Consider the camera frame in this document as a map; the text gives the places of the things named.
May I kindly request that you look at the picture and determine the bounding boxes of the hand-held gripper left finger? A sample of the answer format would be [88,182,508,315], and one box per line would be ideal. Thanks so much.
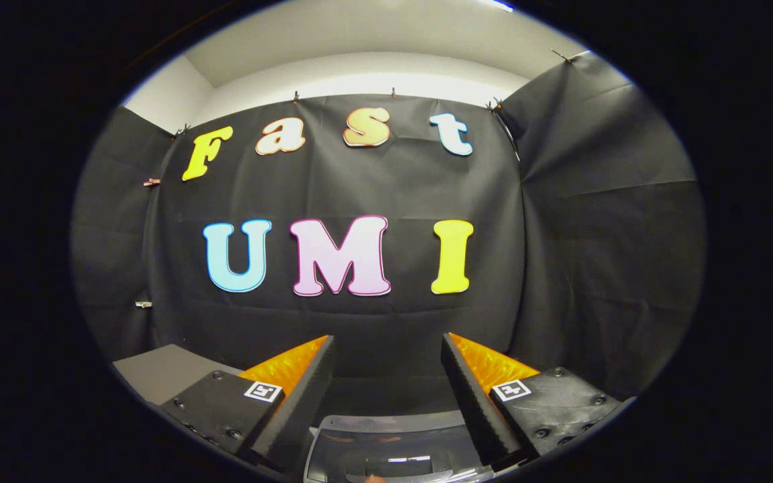
[158,335,336,474]

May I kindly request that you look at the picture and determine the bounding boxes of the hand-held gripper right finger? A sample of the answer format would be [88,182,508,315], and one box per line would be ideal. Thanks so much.
[440,332,622,472]

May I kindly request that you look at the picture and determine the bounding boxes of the dark glass washing machine lid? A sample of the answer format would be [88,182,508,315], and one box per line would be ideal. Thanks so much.
[303,411,495,483]

